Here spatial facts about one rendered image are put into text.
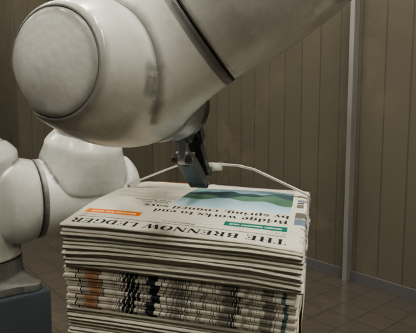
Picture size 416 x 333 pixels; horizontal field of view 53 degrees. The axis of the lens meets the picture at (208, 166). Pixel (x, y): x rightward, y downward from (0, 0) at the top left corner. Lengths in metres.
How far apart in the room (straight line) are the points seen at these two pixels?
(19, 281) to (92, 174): 0.23
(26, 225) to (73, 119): 0.55
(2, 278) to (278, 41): 0.66
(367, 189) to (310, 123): 0.79
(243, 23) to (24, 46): 0.14
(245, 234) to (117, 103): 0.25
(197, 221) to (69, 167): 0.37
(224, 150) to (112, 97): 4.48
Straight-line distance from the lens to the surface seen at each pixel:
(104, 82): 0.27
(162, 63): 0.30
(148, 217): 0.52
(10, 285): 0.84
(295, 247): 0.45
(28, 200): 0.81
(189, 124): 0.42
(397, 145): 3.50
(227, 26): 0.30
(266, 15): 0.30
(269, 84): 4.27
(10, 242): 0.83
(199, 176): 0.55
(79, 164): 0.81
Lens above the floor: 1.29
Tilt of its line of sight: 5 degrees down
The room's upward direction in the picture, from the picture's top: straight up
